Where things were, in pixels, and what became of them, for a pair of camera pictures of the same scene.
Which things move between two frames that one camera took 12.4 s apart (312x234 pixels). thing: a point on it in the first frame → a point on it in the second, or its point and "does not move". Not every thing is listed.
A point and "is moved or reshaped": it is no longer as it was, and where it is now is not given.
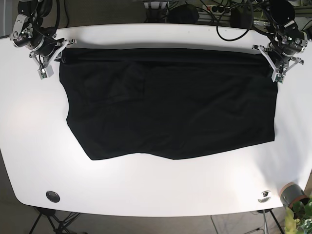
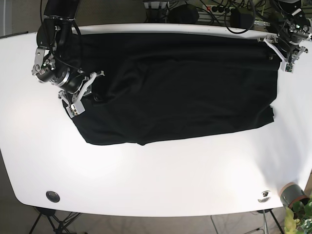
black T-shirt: (169, 103) is moved or reshaped
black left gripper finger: (60, 60) → (97, 93)
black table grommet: (52, 196) does not move
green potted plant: (298, 219) does not move
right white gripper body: (278, 75) → (287, 64)
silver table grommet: (264, 196) does not move
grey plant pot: (291, 192) does not move
